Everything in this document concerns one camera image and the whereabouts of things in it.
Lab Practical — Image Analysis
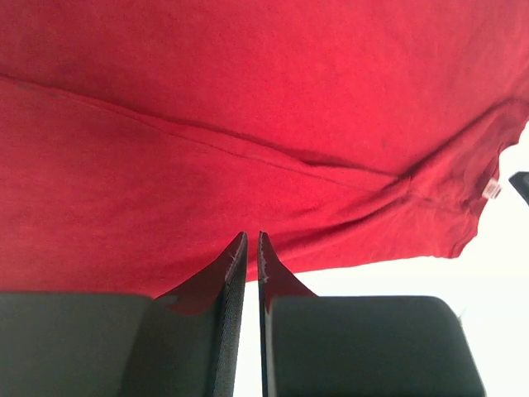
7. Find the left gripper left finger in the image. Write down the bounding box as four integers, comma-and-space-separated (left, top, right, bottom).
1, 233, 248, 396

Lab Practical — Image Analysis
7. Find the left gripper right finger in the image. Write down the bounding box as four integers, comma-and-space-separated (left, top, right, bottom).
258, 233, 485, 396

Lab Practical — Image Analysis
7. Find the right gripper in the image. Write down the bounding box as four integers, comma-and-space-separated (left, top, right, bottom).
508, 171, 529, 205

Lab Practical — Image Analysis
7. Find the red t-shirt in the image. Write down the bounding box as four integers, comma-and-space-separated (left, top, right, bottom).
1, 1, 528, 296

